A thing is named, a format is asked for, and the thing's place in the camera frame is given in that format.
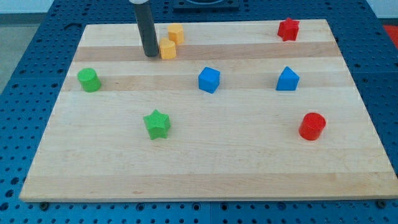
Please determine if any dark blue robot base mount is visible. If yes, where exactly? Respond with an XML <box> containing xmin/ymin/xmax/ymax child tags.
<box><xmin>172</xmin><ymin>0</ymin><xmax>239</xmax><ymax>12</ymax></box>

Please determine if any red cylinder block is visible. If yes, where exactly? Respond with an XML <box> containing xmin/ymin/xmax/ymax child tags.
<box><xmin>298</xmin><ymin>113</ymin><xmax>326</xmax><ymax>141</ymax></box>

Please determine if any red star block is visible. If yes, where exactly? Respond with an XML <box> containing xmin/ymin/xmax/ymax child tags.
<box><xmin>277</xmin><ymin>17</ymin><xmax>300</xmax><ymax>42</ymax></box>

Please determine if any wooden board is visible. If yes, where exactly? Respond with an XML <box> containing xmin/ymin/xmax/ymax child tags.
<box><xmin>19</xmin><ymin>19</ymin><xmax>397</xmax><ymax>202</ymax></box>

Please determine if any yellow heart block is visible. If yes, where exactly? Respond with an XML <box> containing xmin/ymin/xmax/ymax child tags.
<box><xmin>159</xmin><ymin>37</ymin><xmax>177</xmax><ymax>59</ymax></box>

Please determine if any green star block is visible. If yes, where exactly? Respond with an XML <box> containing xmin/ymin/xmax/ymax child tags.
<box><xmin>143</xmin><ymin>110</ymin><xmax>171</xmax><ymax>140</ymax></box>

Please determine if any blue triangle block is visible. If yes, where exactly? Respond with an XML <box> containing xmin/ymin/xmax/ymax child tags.
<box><xmin>275</xmin><ymin>67</ymin><xmax>300</xmax><ymax>91</ymax></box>

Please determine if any green cylinder block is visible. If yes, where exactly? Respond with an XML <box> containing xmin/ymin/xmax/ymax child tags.
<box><xmin>77</xmin><ymin>68</ymin><xmax>101</xmax><ymax>93</ymax></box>

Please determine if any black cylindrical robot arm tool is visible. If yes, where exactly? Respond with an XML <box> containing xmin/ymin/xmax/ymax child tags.
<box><xmin>130</xmin><ymin>0</ymin><xmax>159</xmax><ymax>57</ymax></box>

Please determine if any yellow hexagon block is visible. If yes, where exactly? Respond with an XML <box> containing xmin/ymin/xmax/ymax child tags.
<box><xmin>167</xmin><ymin>23</ymin><xmax>185</xmax><ymax>45</ymax></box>

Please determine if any blue cube block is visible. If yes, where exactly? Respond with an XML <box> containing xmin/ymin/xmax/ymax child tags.
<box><xmin>198</xmin><ymin>67</ymin><xmax>220</xmax><ymax>94</ymax></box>

